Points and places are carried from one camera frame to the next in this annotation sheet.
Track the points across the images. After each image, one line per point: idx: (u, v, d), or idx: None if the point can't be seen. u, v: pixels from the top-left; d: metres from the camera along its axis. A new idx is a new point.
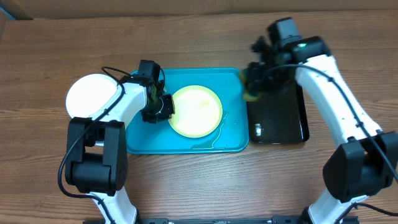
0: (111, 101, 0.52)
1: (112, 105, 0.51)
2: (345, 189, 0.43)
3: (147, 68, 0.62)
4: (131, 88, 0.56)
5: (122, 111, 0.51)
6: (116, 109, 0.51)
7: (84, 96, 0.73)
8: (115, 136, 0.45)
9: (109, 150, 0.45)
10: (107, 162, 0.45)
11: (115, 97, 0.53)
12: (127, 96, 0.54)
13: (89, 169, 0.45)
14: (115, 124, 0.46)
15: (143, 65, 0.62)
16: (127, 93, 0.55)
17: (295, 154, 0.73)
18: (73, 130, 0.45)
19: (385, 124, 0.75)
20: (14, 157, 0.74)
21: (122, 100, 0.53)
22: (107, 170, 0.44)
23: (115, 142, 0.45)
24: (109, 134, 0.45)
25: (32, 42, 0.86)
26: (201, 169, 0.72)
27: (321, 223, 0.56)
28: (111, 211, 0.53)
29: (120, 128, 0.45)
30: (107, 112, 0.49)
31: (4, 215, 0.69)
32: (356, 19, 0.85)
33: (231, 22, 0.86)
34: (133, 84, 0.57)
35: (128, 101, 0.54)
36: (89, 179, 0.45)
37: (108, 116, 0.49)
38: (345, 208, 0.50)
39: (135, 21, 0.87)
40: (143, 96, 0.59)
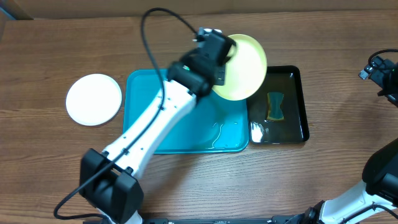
0: (141, 127, 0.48)
1: (136, 139, 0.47)
2: (380, 173, 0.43)
3: (212, 46, 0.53)
4: (173, 101, 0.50)
5: (147, 147, 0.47)
6: (140, 144, 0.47)
7: (91, 102, 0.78)
8: (123, 193, 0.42)
9: (116, 198, 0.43)
10: (115, 205, 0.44)
11: (148, 119, 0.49)
12: (160, 116, 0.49)
13: (99, 201, 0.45)
14: (129, 179, 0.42)
15: (211, 40, 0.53)
16: (166, 108, 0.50)
17: (295, 154, 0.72)
18: (89, 166, 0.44)
19: (385, 124, 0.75)
20: (14, 157, 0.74)
21: (154, 124, 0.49)
22: (113, 209, 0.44)
23: (122, 197, 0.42)
24: (119, 189, 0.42)
25: (32, 42, 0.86)
26: (202, 170, 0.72)
27: (328, 216, 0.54)
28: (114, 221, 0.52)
29: (129, 190, 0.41)
30: (127, 152, 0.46)
31: (4, 215, 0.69)
32: (356, 19, 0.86)
33: (231, 22, 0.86)
34: (179, 89, 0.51)
35: (160, 126, 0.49)
36: (98, 206, 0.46)
37: (128, 157, 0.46)
38: (361, 208, 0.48)
39: (135, 21, 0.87)
40: (190, 104, 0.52)
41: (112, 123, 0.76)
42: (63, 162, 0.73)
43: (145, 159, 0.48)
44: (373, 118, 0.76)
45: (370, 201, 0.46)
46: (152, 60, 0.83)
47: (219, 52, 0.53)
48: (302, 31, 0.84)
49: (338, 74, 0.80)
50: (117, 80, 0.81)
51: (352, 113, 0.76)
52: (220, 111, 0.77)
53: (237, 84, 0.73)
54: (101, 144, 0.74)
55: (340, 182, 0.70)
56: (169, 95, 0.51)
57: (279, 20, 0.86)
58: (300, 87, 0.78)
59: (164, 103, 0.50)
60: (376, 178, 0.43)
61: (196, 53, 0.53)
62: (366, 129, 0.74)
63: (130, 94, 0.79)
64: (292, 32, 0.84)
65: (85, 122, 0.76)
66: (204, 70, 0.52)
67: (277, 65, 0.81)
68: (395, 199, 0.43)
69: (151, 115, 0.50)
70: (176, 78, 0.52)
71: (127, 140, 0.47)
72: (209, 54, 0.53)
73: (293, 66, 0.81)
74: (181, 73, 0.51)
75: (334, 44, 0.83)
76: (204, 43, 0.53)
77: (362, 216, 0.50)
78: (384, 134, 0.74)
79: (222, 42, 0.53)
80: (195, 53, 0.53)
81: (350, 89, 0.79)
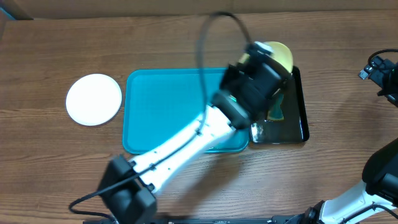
0: (173, 147, 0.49)
1: (166, 158, 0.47)
2: (380, 174, 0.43)
3: (263, 81, 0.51)
4: (211, 129, 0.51)
5: (174, 168, 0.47)
6: (169, 164, 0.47)
7: (91, 102, 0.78)
8: (139, 208, 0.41)
9: (131, 210, 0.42)
10: (128, 217, 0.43)
11: (183, 140, 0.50)
12: (194, 141, 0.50)
13: (114, 208, 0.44)
14: (148, 196, 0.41)
15: (265, 75, 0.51)
16: (202, 135, 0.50)
17: (295, 154, 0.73)
18: (116, 171, 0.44)
19: (385, 124, 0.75)
20: (13, 157, 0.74)
21: (187, 147, 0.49)
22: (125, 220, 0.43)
23: (137, 212, 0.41)
24: (137, 203, 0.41)
25: (32, 42, 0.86)
26: (206, 170, 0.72)
27: (328, 216, 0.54)
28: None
29: (147, 207, 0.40)
30: (153, 168, 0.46)
31: (4, 215, 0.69)
32: (355, 19, 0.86)
33: (231, 22, 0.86)
34: (220, 119, 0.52)
35: (191, 150, 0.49)
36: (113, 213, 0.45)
37: (154, 173, 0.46)
38: (361, 208, 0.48)
39: (135, 21, 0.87)
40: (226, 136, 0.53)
41: (112, 123, 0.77)
42: (63, 162, 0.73)
43: (169, 179, 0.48)
44: (373, 118, 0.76)
45: (370, 201, 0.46)
46: (152, 60, 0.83)
47: (268, 91, 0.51)
48: (302, 31, 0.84)
49: (337, 74, 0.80)
50: (117, 81, 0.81)
51: (352, 113, 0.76)
52: None
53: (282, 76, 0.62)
54: (101, 144, 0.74)
55: (340, 182, 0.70)
56: (208, 122, 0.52)
57: (279, 20, 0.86)
58: (300, 87, 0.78)
59: (202, 129, 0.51)
60: (375, 179, 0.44)
61: (247, 83, 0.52)
62: (366, 129, 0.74)
63: (130, 94, 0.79)
64: (292, 32, 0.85)
65: (85, 122, 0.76)
66: (250, 104, 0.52)
67: None
68: (395, 199, 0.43)
69: (186, 137, 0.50)
70: (221, 104, 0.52)
71: (158, 157, 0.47)
72: (259, 88, 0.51)
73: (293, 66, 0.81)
74: (227, 102, 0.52)
75: (334, 44, 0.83)
76: (257, 76, 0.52)
77: (362, 216, 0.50)
78: (384, 134, 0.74)
79: (277, 78, 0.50)
80: (247, 83, 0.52)
81: (350, 89, 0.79)
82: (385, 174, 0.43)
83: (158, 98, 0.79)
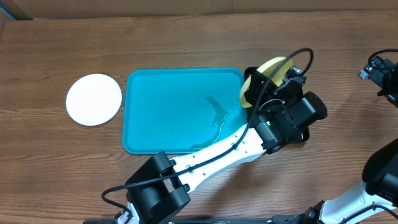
0: (211, 155, 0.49)
1: (205, 163, 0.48)
2: (380, 173, 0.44)
3: (300, 114, 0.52)
4: (246, 146, 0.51)
5: (209, 173, 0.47)
6: (204, 169, 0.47)
7: (91, 102, 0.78)
8: (173, 205, 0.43)
9: (162, 205, 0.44)
10: (156, 211, 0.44)
11: (219, 150, 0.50)
12: (230, 154, 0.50)
13: (143, 201, 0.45)
14: (184, 196, 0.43)
15: (304, 108, 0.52)
16: (237, 150, 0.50)
17: (295, 154, 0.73)
18: (156, 165, 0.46)
19: (386, 124, 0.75)
20: (13, 157, 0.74)
21: (222, 158, 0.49)
22: (150, 214, 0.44)
23: (169, 208, 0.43)
24: (172, 200, 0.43)
25: (32, 42, 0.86)
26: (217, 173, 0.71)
27: (328, 216, 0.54)
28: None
29: (181, 205, 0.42)
30: (191, 171, 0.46)
31: (4, 215, 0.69)
32: (355, 19, 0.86)
33: (231, 22, 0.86)
34: (255, 139, 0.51)
35: (226, 162, 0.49)
36: (138, 205, 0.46)
37: (190, 175, 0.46)
38: (361, 208, 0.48)
39: (135, 21, 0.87)
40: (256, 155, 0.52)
41: (112, 123, 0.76)
42: (63, 162, 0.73)
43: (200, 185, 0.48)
44: (373, 118, 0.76)
45: (370, 201, 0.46)
46: (152, 60, 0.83)
47: (303, 122, 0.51)
48: (302, 31, 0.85)
49: (337, 74, 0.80)
50: (117, 81, 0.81)
51: (352, 113, 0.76)
52: (220, 111, 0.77)
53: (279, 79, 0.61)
54: (101, 143, 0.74)
55: (340, 182, 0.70)
56: (245, 139, 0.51)
57: (279, 20, 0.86)
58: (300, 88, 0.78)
59: (239, 144, 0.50)
60: (375, 178, 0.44)
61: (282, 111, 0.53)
62: (366, 129, 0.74)
63: (130, 94, 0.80)
64: (292, 32, 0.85)
65: (85, 122, 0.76)
66: (281, 131, 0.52)
67: None
68: (395, 199, 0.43)
69: (222, 149, 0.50)
70: (256, 127, 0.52)
71: (198, 160, 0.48)
72: (293, 119, 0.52)
73: None
74: (262, 127, 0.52)
75: (334, 44, 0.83)
76: (295, 107, 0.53)
77: (362, 216, 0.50)
78: (384, 134, 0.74)
79: (313, 113, 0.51)
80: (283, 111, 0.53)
81: (350, 89, 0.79)
82: (384, 173, 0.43)
83: (158, 98, 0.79)
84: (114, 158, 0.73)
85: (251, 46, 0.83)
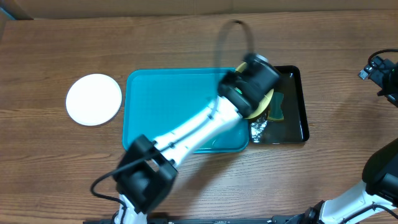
0: (188, 129, 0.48)
1: (183, 137, 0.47)
2: (380, 174, 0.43)
3: (262, 78, 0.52)
4: (221, 115, 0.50)
5: (191, 146, 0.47)
6: (186, 142, 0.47)
7: (91, 102, 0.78)
8: (161, 181, 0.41)
9: (152, 185, 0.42)
10: (147, 193, 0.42)
11: (196, 124, 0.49)
12: (207, 125, 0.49)
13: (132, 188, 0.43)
14: (171, 170, 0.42)
15: (263, 71, 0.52)
16: (215, 120, 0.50)
17: (295, 154, 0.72)
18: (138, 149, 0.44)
19: (386, 124, 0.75)
20: (13, 157, 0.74)
21: (201, 130, 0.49)
22: (142, 197, 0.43)
23: (159, 185, 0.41)
24: (159, 177, 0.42)
25: (32, 42, 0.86)
26: (216, 172, 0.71)
27: (328, 216, 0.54)
28: (126, 218, 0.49)
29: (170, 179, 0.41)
30: (173, 146, 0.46)
31: (4, 215, 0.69)
32: (355, 19, 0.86)
33: (231, 22, 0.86)
34: (229, 106, 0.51)
35: (205, 131, 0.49)
36: (128, 193, 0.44)
37: (175, 151, 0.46)
38: (362, 208, 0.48)
39: (135, 21, 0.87)
40: (234, 122, 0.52)
41: (112, 123, 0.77)
42: (63, 162, 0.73)
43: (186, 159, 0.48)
44: (373, 118, 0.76)
45: (370, 202, 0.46)
46: (152, 60, 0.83)
47: (269, 84, 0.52)
48: (302, 31, 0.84)
49: (338, 74, 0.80)
50: (117, 81, 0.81)
51: (352, 113, 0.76)
52: None
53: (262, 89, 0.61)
54: (101, 144, 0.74)
55: (340, 182, 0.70)
56: (218, 109, 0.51)
57: (280, 20, 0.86)
58: (300, 88, 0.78)
59: (214, 114, 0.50)
60: (375, 178, 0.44)
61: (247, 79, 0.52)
62: (366, 130, 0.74)
63: (131, 94, 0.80)
64: (292, 32, 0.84)
65: (85, 122, 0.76)
66: (251, 96, 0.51)
67: (277, 65, 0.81)
68: (395, 199, 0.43)
69: (200, 122, 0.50)
70: (227, 96, 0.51)
71: (175, 135, 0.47)
72: (259, 82, 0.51)
73: (293, 66, 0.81)
74: (234, 94, 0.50)
75: (334, 44, 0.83)
76: (255, 72, 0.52)
77: (362, 216, 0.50)
78: (384, 134, 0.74)
79: (277, 77, 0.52)
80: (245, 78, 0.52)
81: (351, 89, 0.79)
82: (385, 173, 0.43)
83: (158, 98, 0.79)
84: (114, 158, 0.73)
85: (251, 46, 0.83)
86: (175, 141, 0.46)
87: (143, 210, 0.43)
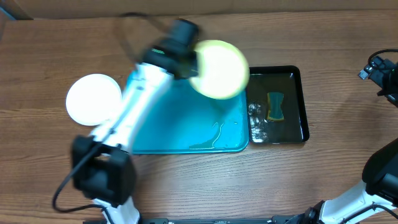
0: (128, 105, 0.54)
1: (125, 115, 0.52)
2: (380, 173, 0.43)
3: (159, 56, 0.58)
4: (150, 83, 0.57)
5: (131, 124, 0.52)
6: (125, 123, 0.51)
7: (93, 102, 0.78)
8: (116, 167, 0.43)
9: (112, 175, 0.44)
10: (112, 184, 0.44)
11: (129, 102, 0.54)
12: (142, 95, 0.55)
13: (96, 185, 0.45)
14: (120, 154, 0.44)
15: (151, 53, 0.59)
16: (145, 90, 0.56)
17: (295, 154, 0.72)
18: (79, 151, 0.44)
19: (386, 124, 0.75)
20: (14, 157, 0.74)
21: (136, 104, 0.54)
22: (111, 190, 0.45)
23: (116, 172, 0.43)
24: (112, 165, 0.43)
25: (32, 41, 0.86)
26: (215, 172, 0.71)
27: (328, 216, 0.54)
28: (115, 218, 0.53)
29: (122, 161, 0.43)
30: (114, 131, 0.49)
31: (4, 215, 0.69)
32: (355, 19, 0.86)
33: (231, 22, 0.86)
34: (155, 71, 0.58)
35: (144, 99, 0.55)
36: (96, 192, 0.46)
37: (115, 135, 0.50)
38: (361, 208, 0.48)
39: (135, 21, 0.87)
40: (166, 84, 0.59)
41: None
42: (63, 162, 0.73)
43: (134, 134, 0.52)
44: (373, 118, 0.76)
45: (370, 202, 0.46)
46: None
47: (188, 36, 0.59)
48: (302, 31, 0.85)
49: (338, 74, 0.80)
50: (117, 81, 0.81)
51: (352, 113, 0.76)
52: (221, 111, 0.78)
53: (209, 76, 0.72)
54: None
55: (340, 182, 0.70)
56: (145, 78, 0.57)
57: (279, 20, 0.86)
58: (300, 88, 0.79)
59: (143, 86, 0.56)
60: (375, 178, 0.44)
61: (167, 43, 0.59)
62: (366, 129, 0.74)
63: None
64: (292, 32, 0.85)
65: (89, 122, 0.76)
66: (176, 51, 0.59)
67: (277, 65, 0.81)
68: (395, 199, 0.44)
69: (134, 99, 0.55)
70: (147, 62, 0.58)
71: (115, 118, 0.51)
72: (176, 38, 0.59)
73: (293, 66, 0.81)
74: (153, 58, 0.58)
75: (334, 43, 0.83)
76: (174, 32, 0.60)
77: (362, 216, 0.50)
78: (384, 134, 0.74)
79: (190, 27, 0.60)
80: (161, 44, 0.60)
81: (351, 89, 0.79)
82: (385, 173, 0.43)
83: None
84: None
85: (251, 46, 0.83)
86: (112, 128, 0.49)
87: (118, 200, 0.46)
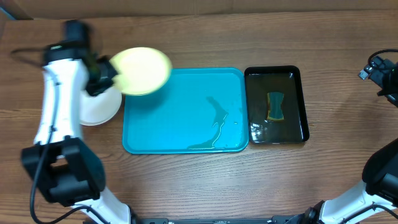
0: (51, 104, 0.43)
1: (54, 115, 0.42)
2: (380, 173, 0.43)
3: (62, 55, 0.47)
4: (61, 74, 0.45)
5: (68, 114, 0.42)
6: (62, 115, 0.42)
7: None
8: (77, 159, 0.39)
9: (76, 169, 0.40)
10: (81, 177, 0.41)
11: (50, 101, 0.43)
12: (63, 88, 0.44)
13: (69, 185, 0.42)
14: (71, 145, 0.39)
15: (53, 53, 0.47)
16: (62, 82, 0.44)
17: (295, 154, 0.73)
18: (30, 166, 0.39)
19: (385, 124, 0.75)
20: (14, 157, 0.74)
21: (62, 98, 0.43)
22: (84, 182, 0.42)
23: (80, 163, 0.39)
24: (71, 159, 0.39)
25: (32, 41, 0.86)
26: (215, 172, 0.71)
27: (328, 216, 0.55)
28: (103, 214, 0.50)
29: (78, 150, 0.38)
30: (55, 128, 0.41)
31: (4, 215, 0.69)
32: (355, 19, 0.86)
33: (230, 22, 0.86)
34: (65, 63, 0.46)
35: (69, 89, 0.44)
36: (70, 193, 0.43)
37: (59, 131, 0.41)
38: (362, 208, 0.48)
39: (135, 20, 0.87)
40: (82, 69, 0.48)
41: (113, 123, 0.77)
42: None
43: (76, 124, 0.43)
44: (373, 118, 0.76)
45: (370, 202, 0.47)
46: None
47: None
48: (302, 31, 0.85)
49: (337, 74, 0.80)
50: None
51: (352, 113, 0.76)
52: (221, 111, 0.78)
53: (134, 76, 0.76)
54: (101, 144, 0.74)
55: (340, 182, 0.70)
56: (56, 72, 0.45)
57: (279, 20, 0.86)
58: (300, 88, 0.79)
59: (58, 79, 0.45)
60: (375, 178, 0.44)
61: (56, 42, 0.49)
62: (366, 129, 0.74)
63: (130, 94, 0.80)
64: (292, 32, 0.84)
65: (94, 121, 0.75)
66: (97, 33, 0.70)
67: (277, 65, 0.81)
68: (395, 199, 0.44)
69: (51, 96, 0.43)
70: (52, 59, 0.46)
71: (46, 124, 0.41)
72: None
73: (293, 66, 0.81)
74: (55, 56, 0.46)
75: (334, 44, 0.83)
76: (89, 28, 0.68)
77: (362, 216, 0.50)
78: (384, 134, 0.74)
79: None
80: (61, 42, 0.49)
81: (351, 89, 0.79)
82: (385, 173, 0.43)
83: (158, 98, 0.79)
84: (114, 158, 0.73)
85: (251, 46, 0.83)
86: (52, 124, 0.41)
87: (96, 187, 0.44)
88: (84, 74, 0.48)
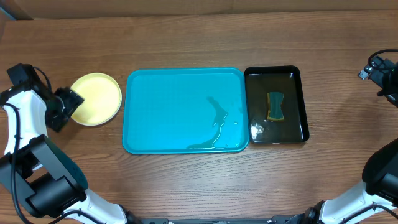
0: (14, 122, 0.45)
1: (17, 126, 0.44)
2: (380, 174, 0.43)
3: (15, 93, 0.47)
4: (19, 101, 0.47)
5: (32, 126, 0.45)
6: (25, 127, 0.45)
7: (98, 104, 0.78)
8: (45, 152, 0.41)
9: (47, 166, 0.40)
10: (55, 174, 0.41)
11: (12, 122, 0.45)
12: (22, 111, 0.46)
13: (48, 191, 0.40)
14: (38, 143, 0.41)
15: (7, 94, 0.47)
16: (21, 107, 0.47)
17: (295, 154, 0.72)
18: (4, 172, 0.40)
19: (386, 123, 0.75)
20: None
21: (23, 117, 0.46)
22: (64, 181, 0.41)
23: (51, 157, 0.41)
24: (40, 154, 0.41)
25: (32, 42, 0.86)
26: (214, 173, 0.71)
27: (328, 216, 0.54)
28: (96, 216, 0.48)
29: (45, 141, 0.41)
30: (20, 136, 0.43)
31: (4, 215, 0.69)
32: (356, 19, 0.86)
33: (231, 22, 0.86)
34: (22, 99, 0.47)
35: (29, 111, 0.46)
36: (53, 200, 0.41)
37: (25, 139, 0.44)
38: (362, 208, 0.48)
39: (135, 21, 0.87)
40: (37, 98, 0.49)
41: (112, 123, 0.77)
42: None
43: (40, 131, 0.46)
44: (374, 118, 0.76)
45: (370, 201, 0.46)
46: (152, 60, 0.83)
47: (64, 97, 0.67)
48: (302, 31, 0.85)
49: (338, 74, 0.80)
50: (117, 81, 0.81)
51: (352, 113, 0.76)
52: (220, 111, 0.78)
53: (99, 105, 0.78)
54: (101, 144, 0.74)
55: (340, 182, 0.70)
56: (15, 102, 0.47)
57: (280, 20, 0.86)
58: (300, 89, 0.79)
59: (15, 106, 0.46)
60: (375, 179, 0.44)
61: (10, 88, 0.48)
62: (366, 129, 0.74)
63: (130, 94, 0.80)
64: (292, 32, 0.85)
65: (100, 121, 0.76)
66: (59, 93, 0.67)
67: (277, 65, 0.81)
68: (395, 199, 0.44)
69: (13, 119, 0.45)
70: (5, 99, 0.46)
71: (11, 135, 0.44)
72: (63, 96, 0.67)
73: (293, 66, 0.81)
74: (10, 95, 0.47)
75: (334, 44, 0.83)
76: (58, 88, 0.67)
77: (362, 216, 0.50)
78: (384, 134, 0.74)
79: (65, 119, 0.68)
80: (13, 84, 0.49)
81: (351, 89, 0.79)
82: (385, 175, 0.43)
83: (158, 99, 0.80)
84: (114, 158, 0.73)
85: (251, 46, 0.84)
86: (17, 133, 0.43)
87: (79, 186, 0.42)
88: (40, 101, 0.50)
